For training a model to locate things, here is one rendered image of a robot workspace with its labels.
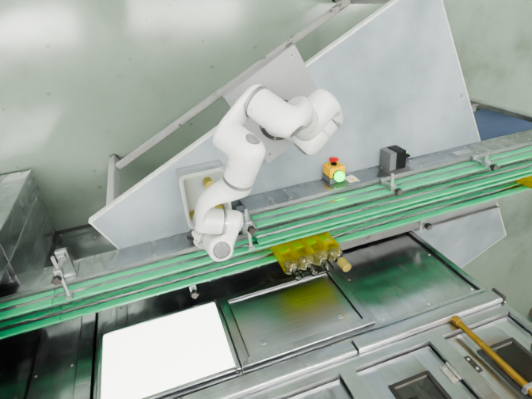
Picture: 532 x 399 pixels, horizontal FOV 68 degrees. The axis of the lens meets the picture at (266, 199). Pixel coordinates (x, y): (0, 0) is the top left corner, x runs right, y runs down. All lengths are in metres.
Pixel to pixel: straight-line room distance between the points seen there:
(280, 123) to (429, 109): 1.06
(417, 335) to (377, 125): 0.85
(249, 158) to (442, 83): 1.15
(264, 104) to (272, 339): 0.78
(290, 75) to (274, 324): 0.89
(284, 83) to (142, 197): 0.67
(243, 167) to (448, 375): 0.87
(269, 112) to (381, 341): 0.82
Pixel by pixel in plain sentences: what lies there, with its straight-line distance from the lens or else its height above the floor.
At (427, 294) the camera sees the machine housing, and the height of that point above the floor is 1.25.
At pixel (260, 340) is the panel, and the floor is 1.23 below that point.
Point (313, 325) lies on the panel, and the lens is 1.42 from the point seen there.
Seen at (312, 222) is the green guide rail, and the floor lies 0.92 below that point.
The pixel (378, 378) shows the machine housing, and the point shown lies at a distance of 1.35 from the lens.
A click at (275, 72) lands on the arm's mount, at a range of 1.49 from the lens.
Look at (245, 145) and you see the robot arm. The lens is 0.96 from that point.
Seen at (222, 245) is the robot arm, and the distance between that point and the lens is 1.14.
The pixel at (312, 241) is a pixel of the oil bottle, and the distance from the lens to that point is 1.53.
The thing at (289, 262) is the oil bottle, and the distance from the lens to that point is 1.44.
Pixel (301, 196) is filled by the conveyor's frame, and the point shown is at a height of 0.86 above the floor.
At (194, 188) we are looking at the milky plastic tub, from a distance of 1.54.
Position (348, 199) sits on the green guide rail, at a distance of 1.58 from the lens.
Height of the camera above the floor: 2.16
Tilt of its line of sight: 58 degrees down
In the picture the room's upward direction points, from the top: 143 degrees clockwise
